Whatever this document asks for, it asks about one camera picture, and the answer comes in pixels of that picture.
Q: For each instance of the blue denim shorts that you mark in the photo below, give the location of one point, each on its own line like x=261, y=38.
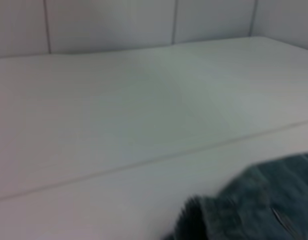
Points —
x=256, y=200

